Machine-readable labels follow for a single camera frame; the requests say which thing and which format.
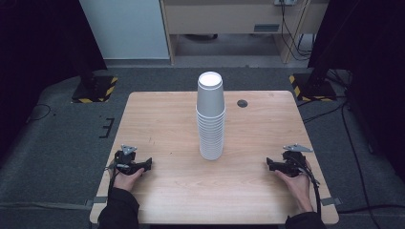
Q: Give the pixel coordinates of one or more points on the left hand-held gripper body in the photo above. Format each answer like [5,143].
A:
[125,163]

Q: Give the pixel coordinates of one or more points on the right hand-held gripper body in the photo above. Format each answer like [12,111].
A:
[291,163]

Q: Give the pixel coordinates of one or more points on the stack of white paper cups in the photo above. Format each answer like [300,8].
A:
[210,127]

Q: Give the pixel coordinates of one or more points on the person's left hand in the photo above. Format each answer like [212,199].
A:
[125,182]

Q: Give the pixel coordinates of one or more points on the person's right hand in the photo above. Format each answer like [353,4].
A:
[301,191]

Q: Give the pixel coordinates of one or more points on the black tape floor mark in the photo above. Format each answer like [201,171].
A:
[108,127]

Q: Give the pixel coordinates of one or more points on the grey tape strip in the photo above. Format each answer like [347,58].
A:
[331,201]
[97,201]

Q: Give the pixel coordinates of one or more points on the dark round table grommet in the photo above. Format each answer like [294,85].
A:
[242,103]

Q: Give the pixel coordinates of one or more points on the black stand base striped edge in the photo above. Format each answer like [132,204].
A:
[315,89]
[95,90]

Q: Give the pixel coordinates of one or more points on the black curtain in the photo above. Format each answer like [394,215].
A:
[38,63]
[372,47]

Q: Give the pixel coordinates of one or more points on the grey label on desk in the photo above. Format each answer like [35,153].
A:
[266,28]

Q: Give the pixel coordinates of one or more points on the white panel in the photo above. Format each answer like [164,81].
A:
[124,28]

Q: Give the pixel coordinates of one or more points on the beige wooden desk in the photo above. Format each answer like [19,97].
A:
[223,17]

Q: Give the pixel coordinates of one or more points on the white power strip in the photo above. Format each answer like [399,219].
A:
[285,2]

